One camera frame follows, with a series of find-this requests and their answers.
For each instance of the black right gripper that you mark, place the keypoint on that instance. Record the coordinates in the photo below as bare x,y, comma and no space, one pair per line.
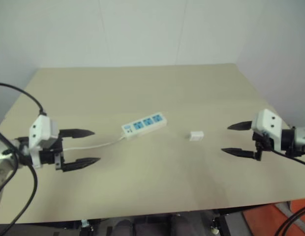
262,143

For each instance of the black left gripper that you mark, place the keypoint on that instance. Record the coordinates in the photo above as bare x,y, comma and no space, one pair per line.
50,155

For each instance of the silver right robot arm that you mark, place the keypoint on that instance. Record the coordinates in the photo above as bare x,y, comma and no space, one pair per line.
300,137

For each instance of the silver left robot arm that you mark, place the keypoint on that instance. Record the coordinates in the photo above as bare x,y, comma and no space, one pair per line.
2,152

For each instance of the white plug adapter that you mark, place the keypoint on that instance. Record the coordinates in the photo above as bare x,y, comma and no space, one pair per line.
195,136

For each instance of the white blue power strip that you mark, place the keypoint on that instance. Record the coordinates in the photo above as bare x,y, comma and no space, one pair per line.
145,124

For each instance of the orange object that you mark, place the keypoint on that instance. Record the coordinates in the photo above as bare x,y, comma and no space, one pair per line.
265,218

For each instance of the dark rounded shape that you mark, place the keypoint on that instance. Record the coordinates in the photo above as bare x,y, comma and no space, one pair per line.
123,228

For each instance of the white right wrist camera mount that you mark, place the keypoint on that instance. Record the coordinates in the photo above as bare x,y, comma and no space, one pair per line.
266,125

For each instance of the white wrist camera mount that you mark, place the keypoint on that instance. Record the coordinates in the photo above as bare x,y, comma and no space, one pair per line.
40,130
266,125

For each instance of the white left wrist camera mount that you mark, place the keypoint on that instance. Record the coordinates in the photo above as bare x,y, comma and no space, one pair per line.
40,130

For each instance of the black table frame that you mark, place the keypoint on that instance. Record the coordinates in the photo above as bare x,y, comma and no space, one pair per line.
56,228

